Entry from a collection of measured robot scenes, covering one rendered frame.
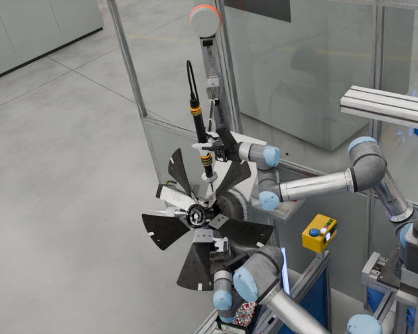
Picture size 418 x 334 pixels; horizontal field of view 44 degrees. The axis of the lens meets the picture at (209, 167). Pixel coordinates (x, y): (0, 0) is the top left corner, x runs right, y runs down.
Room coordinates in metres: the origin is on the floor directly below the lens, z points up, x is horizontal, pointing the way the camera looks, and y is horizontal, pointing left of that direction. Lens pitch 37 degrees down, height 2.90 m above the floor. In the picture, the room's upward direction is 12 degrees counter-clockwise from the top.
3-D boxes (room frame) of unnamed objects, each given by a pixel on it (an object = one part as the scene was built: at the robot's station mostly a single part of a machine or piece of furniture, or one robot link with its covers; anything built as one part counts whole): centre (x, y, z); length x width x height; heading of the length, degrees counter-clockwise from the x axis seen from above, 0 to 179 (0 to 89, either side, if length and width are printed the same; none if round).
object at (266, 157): (1.64, -0.22, 1.64); 0.11 x 0.08 x 0.09; 54
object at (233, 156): (1.73, -0.09, 1.64); 0.12 x 0.08 x 0.09; 54
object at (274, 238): (2.27, -0.31, 0.41); 0.04 x 0.04 x 0.83; 44
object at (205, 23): (2.51, -0.13, 1.88); 0.17 x 0.15 x 0.16; 44
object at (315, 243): (1.75, -0.46, 1.02); 0.16 x 0.10 x 0.11; 134
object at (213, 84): (2.42, -0.11, 1.55); 0.10 x 0.07 x 0.08; 169
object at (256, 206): (2.27, -0.31, 0.84); 0.36 x 0.24 x 0.03; 44
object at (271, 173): (1.62, -0.22, 1.55); 0.11 x 0.08 x 0.11; 171
